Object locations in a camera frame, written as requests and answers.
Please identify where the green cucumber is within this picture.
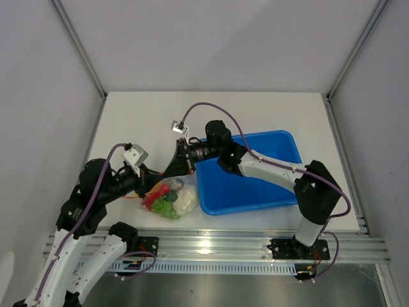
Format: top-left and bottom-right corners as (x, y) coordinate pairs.
(164, 189), (178, 203)

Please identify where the red chili pepper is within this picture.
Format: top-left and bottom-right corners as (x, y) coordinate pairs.
(144, 184), (170, 202)

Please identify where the red tomato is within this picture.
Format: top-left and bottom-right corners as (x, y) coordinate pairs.
(142, 197), (155, 211)

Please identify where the grey fish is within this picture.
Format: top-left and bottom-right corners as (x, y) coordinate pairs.
(167, 178), (185, 191)

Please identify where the white slotted cable duct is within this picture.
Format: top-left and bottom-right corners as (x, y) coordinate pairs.
(108, 260), (297, 276)

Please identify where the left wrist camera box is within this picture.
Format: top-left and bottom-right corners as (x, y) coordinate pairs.
(122, 144), (148, 177)

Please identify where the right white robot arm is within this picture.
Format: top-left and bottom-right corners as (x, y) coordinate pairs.
(164, 120), (342, 258)

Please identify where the clear zip bag orange zipper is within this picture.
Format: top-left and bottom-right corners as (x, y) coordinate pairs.
(123, 176), (199, 220)

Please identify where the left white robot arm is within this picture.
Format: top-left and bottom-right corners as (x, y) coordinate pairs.
(14, 159), (162, 306)

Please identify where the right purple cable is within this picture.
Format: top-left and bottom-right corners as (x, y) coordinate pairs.
(180, 102), (351, 282)

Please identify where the green grape bunch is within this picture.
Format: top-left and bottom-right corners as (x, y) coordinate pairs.
(151, 198), (180, 220)

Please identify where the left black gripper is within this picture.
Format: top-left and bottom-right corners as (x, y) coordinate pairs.
(100, 162), (164, 203)

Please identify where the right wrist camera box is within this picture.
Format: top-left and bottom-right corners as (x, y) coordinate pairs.
(171, 120), (189, 141)

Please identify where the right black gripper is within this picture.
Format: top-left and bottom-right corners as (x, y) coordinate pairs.
(164, 138), (221, 180)

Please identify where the blue plastic bin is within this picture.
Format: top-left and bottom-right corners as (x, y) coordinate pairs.
(196, 130), (301, 216)

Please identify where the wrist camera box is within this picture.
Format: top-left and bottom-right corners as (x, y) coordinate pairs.
(171, 120), (189, 141)
(122, 144), (148, 177)

